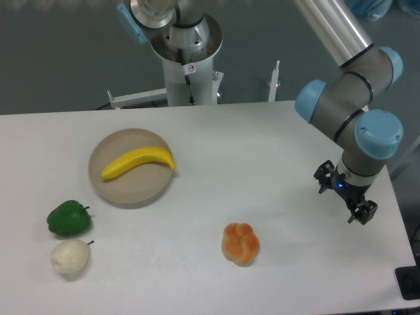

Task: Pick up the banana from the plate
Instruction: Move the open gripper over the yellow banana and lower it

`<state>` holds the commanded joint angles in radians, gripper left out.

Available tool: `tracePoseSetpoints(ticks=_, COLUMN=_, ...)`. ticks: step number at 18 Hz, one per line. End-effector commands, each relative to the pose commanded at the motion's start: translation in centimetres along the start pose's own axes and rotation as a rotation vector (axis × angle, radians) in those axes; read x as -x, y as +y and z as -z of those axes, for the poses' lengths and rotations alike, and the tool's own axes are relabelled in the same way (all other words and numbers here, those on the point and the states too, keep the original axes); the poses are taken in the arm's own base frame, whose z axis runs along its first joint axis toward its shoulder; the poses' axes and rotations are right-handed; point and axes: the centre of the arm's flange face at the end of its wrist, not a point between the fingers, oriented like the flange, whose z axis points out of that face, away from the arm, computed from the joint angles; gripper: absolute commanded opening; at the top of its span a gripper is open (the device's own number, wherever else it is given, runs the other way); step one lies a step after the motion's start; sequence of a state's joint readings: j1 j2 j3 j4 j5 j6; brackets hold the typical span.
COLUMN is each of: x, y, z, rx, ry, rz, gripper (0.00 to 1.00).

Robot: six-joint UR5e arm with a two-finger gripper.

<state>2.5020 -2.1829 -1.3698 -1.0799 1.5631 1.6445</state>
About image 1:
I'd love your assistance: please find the orange knotted bread roll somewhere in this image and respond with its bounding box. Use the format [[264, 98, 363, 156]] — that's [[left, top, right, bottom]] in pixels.
[[221, 222, 260, 266]]

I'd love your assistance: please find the yellow banana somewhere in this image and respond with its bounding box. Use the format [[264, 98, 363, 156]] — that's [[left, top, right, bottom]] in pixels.
[[100, 146, 176, 180]]

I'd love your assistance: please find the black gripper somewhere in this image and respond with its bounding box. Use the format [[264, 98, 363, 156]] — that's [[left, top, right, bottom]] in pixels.
[[314, 160, 377, 225]]

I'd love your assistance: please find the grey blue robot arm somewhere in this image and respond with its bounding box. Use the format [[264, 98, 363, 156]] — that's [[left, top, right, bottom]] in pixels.
[[116, 1, 403, 224]]

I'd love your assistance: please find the green bell pepper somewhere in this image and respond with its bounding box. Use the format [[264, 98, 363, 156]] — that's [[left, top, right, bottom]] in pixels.
[[47, 200, 92, 236]]

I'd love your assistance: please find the beige round plate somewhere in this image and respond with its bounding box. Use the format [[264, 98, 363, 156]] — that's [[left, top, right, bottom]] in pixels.
[[87, 128, 175, 210]]

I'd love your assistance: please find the white metal post right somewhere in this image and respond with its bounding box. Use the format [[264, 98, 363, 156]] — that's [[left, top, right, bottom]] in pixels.
[[268, 60, 281, 102]]

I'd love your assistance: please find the white pear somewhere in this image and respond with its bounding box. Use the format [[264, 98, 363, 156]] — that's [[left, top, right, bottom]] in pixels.
[[50, 239, 94, 275]]

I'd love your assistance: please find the blue plastic bag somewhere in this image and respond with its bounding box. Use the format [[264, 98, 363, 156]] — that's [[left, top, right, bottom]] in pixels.
[[345, 0, 393, 22]]

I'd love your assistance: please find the black cable on pedestal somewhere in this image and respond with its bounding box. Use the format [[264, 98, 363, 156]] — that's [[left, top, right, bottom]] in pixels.
[[177, 48, 196, 106]]

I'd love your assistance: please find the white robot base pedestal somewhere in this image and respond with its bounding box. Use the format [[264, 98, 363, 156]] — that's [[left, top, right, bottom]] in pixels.
[[151, 14, 222, 106]]

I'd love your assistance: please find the black device at edge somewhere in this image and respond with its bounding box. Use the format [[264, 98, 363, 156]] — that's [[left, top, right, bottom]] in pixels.
[[395, 266, 419, 301]]

